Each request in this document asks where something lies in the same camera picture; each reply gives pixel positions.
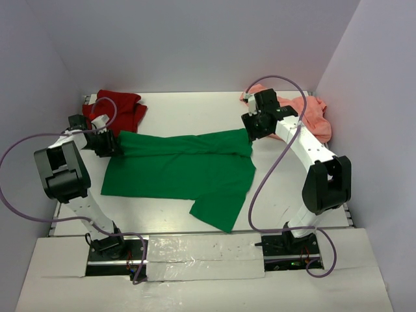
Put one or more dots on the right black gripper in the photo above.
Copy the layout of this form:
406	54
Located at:
248	121

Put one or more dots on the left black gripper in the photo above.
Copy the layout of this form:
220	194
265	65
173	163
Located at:
111	149

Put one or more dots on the green t shirt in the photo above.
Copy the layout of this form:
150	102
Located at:
214	170

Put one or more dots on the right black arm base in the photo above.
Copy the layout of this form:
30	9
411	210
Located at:
284	252

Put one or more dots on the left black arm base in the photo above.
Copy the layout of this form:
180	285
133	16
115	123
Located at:
119	257

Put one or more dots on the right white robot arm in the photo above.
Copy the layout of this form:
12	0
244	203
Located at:
328	181

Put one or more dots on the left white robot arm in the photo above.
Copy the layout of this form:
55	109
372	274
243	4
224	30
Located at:
65	178

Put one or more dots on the red t shirt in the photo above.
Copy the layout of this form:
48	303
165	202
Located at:
130	111

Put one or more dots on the salmon pink t shirt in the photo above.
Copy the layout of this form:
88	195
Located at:
313	118

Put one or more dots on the silver tape sheet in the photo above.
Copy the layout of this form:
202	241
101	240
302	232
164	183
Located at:
205	257

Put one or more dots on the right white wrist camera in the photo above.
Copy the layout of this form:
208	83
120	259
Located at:
250	101

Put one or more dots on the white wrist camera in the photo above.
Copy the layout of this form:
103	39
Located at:
250	101
99	123

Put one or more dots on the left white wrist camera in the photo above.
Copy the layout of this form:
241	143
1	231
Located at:
99	123

